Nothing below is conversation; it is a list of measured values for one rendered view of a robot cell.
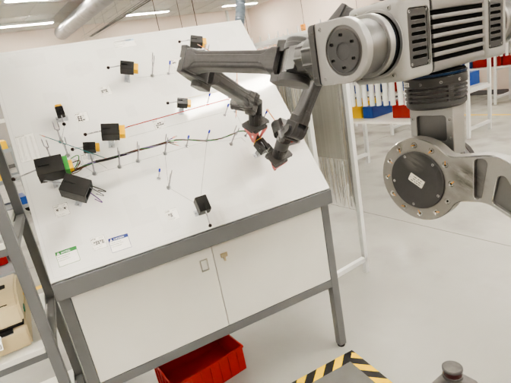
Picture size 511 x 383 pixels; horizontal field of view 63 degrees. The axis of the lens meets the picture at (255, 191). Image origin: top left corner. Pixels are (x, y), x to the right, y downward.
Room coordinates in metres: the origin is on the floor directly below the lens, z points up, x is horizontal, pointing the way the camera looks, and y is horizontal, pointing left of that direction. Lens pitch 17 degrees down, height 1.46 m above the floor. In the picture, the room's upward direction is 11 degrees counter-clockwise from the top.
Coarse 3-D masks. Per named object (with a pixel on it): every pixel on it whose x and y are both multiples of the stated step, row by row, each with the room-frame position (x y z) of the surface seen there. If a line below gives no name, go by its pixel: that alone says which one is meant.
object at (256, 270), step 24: (312, 216) 1.77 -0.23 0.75; (240, 240) 1.62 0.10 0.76; (264, 240) 1.67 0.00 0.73; (288, 240) 1.71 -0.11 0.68; (312, 240) 1.76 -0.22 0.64; (216, 264) 1.57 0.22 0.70; (240, 264) 1.62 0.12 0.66; (264, 264) 1.66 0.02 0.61; (288, 264) 1.71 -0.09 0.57; (312, 264) 1.76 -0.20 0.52; (240, 288) 1.61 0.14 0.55; (264, 288) 1.65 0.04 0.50; (288, 288) 1.70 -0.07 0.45; (240, 312) 1.60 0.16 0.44
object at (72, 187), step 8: (72, 176) 1.43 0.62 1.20; (64, 184) 1.41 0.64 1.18; (72, 184) 1.42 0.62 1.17; (80, 184) 1.42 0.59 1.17; (88, 184) 1.43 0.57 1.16; (64, 192) 1.41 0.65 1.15; (72, 192) 1.39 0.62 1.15; (80, 192) 1.40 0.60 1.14; (88, 192) 1.45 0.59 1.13; (80, 200) 1.43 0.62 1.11
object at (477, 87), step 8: (488, 64) 5.71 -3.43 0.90; (488, 72) 5.71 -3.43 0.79; (488, 80) 5.72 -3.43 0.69; (472, 88) 5.50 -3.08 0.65; (480, 88) 5.56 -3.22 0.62; (488, 88) 5.72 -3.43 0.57; (488, 96) 5.72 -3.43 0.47; (488, 104) 5.72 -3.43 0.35; (488, 112) 5.72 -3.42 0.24; (488, 120) 5.67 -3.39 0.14; (392, 128) 6.46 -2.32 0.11; (472, 128) 5.45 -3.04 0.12; (488, 128) 5.72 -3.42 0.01
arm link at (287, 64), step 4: (292, 48) 0.97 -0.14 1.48; (284, 52) 1.01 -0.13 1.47; (288, 52) 0.98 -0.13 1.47; (292, 52) 0.97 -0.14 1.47; (284, 56) 1.00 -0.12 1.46; (288, 56) 0.97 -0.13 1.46; (292, 56) 0.96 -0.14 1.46; (284, 60) 1.00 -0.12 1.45; (288, 60) 0.97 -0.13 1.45; (292, 60) 0.96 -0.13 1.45; (284, 64) 0.99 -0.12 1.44; (288, 64) 0.96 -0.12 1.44; (292, 64) 0.95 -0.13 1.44; (284, 68) 0.99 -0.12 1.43; (288, 68) 0.96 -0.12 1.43; (292, 68) 0.95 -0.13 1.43; (296, 68) 0.95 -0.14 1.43; (280, 72) 1.00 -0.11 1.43; (296, 72) 0.97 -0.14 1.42; (300, 72) 0.96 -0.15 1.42; (308, 76) 0.98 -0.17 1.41; (312, 80) 1.00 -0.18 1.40
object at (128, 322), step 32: (192, 256) 1.54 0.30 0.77; (96, 288) 1.39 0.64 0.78; (128, 288) 1.43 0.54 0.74; (160, 288) 1.48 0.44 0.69; (192, 288) 1.53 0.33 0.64; (96, 320) 1.37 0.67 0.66; (128, 320) 1.42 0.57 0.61; (160, 320) 1.46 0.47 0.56; (192, 320) 1.51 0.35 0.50; (224, 320) 1.57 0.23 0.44; (96, 352) 1.36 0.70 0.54; (128, 352) 1.40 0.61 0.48; (160, 352) 1.45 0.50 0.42
